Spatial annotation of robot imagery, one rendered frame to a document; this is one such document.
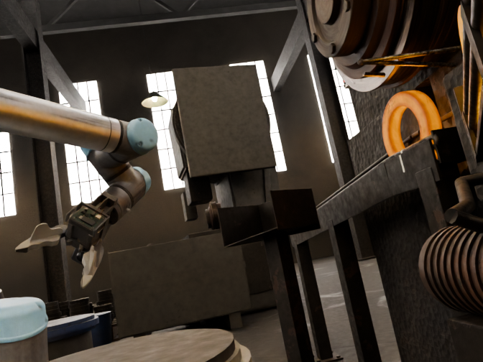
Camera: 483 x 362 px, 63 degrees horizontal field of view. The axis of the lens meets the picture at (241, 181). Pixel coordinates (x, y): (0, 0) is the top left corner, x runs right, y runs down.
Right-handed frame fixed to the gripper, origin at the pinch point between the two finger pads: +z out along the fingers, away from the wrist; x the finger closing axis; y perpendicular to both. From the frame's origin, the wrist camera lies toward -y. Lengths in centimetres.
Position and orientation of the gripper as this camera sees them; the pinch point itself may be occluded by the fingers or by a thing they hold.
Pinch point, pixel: (47, 272)
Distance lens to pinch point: 87.8
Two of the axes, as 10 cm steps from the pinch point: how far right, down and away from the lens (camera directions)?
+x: 8.8, 4.8, -0.3
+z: -2.9, 4.8, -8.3
